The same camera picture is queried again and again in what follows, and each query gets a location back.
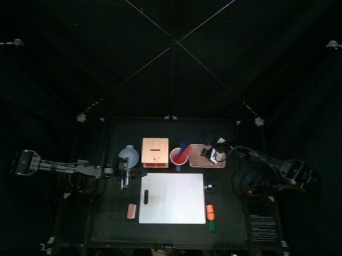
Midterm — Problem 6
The red wooden drawer box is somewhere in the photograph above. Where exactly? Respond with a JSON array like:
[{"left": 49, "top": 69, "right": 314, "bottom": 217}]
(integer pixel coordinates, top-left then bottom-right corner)
[{"left": 140, "top": 137, "right": 171, "bottom": 169}]

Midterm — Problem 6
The white cutting board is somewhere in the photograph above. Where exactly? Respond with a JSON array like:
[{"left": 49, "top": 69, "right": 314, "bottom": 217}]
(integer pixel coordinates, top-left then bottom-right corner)
[{"left": 138, "top": 171, "right": 208, "bottom": 225}]

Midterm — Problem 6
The small metal measuring cup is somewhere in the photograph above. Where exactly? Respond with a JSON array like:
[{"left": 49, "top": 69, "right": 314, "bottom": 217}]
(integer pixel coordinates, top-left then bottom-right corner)
[{"left": 203, "top": 181, "right": 218, "bottom": 194}]

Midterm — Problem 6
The grey frame clamp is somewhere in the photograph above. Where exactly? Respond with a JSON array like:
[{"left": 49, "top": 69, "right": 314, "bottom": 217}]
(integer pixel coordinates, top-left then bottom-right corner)
[
  {"left": 325, "top": 39, "right": 342, "bottom": 50},
  {"left": 0, "top": 38, "right": 25, "bottom": 48}
]

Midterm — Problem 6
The green toy sushi roll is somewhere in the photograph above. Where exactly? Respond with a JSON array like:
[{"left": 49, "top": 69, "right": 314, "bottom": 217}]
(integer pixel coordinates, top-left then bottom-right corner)
[{"left": 199, "top": 147, "right": 215, "bottom": 160}]

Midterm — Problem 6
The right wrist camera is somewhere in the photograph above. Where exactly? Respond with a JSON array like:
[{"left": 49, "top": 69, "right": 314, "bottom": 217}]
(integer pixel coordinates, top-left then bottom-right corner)
[{"left": 215, "top": 137, "right": 234, "bottom": 150}]

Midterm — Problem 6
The white text table label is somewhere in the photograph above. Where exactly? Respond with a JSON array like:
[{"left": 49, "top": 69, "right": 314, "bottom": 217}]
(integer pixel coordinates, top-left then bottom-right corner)
[{"left": 248, "top": 213, "right": 280, "bottom": 245}]

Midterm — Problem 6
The pink toy food piece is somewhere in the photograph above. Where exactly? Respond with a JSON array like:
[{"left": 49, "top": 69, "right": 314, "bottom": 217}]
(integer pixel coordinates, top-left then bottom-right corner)
[{"left": 126, "top": 203, "right": 139, "bottom": 221}]

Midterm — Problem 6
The grey vertical frame pole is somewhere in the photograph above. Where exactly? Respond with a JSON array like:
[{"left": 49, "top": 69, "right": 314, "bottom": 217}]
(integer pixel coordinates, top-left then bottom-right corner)
[{"left": 167, "top": 0, "right": 176, "bottom": 118}]

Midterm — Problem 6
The orange toy carrot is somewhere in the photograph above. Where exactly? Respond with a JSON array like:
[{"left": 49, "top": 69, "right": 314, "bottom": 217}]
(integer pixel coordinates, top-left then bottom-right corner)
[{"left": 204, "top": 203, "right": 216, "bottom": 222}]

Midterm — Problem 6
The brown wooden board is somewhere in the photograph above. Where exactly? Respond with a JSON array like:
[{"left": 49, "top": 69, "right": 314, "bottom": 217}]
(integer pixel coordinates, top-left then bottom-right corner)
[{"left": 188, "top": 143, "right": 227, "bottom": 169}]

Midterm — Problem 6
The red plastic cup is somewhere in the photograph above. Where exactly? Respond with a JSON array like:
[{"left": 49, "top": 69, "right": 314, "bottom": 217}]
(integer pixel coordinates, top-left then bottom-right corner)
[{"left": 168, "top": 147, "right": 191, "bottom": 167}]

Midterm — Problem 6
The grey bowl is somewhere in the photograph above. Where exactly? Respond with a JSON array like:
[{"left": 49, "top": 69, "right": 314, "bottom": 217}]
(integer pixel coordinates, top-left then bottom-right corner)
[{"left": 117, "top": 144, "right": 140, "bottom": 169}]

